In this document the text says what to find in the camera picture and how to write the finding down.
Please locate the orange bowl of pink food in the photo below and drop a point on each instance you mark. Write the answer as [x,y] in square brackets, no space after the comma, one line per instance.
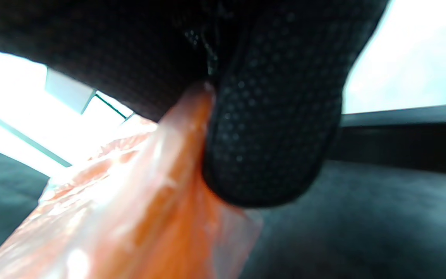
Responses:
[238,240]

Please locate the orange bowl holding pink meat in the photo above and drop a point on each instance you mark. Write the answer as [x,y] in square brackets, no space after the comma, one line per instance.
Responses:
[168,174]

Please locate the person's right hand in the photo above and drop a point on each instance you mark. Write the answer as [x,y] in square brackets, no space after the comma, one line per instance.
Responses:
[265,135]

